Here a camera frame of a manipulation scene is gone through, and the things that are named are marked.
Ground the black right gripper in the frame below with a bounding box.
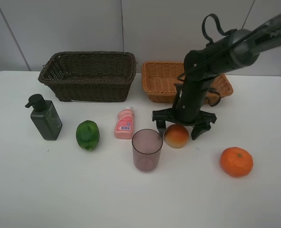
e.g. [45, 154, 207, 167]
[152, 77, 216, 140]

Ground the red yellow peach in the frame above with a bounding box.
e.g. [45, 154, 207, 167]
[164, 124, 189, 149]

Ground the purple translucent plastic cup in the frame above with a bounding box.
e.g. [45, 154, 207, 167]
[131, 129, 163, 172]

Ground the orange tangerine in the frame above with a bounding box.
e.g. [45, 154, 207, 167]
[220, 147, 253, 178]

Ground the dark green pump bottle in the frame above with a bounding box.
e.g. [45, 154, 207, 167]
[25, 94, 63, 141]

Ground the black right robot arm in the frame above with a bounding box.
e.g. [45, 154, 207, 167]
[152, 13, 281, 140]

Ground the light brown wicker basket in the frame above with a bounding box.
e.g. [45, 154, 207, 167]
[141, 61, 234, 106]

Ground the pink lotion bottle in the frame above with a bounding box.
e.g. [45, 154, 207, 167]
[114, 107, 134, 139]

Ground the green lime fruit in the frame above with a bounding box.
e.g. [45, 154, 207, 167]
[75, 120, 100, 151]

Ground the dark brown wicker basket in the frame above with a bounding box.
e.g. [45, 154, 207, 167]
[38, 51, 136, 103]

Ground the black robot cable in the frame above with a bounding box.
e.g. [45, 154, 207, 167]
[201, 13, 237, 42]

